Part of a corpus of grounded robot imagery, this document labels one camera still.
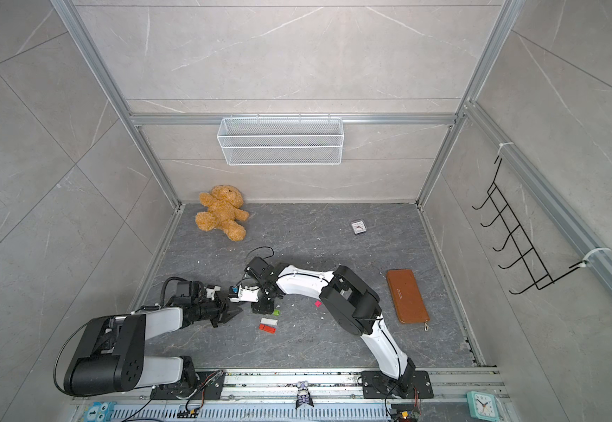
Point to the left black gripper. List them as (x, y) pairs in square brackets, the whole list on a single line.
[(224, 301)]

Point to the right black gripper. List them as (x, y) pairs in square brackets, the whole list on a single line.
[(259, 307)]

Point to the white usb drive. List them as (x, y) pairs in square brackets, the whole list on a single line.
[(269, 321)]

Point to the red usb drive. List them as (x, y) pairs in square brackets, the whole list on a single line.
[(267, 328)]

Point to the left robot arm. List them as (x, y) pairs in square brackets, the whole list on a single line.
[(110, 356)]

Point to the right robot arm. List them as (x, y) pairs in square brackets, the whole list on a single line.
[(353, 304)]

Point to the brown teddy bear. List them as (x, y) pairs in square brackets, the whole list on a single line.
[(224, 212)]

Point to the small purple figurine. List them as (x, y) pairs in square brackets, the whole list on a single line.
[(304, 397)]

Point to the small square clock face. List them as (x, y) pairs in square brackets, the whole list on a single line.
[(359, 227)]

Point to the brown leather wallet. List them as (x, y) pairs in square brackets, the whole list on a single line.
[(407, 299)]

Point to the light blue device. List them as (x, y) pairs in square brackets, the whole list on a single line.
[(99, 412)]

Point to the teal alarm clock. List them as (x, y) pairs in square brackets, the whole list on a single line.
[(483, 406)]

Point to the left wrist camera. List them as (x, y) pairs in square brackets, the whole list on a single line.
[(212, 292)]

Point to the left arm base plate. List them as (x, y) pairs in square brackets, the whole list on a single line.
[(205, 384)]

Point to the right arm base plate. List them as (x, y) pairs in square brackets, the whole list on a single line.
[(376, 385)]

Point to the white wire mesh basket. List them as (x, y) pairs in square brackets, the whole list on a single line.
[(281, 140)]

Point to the black wire hook rack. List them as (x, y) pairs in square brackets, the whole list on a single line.
[(518, 239)]

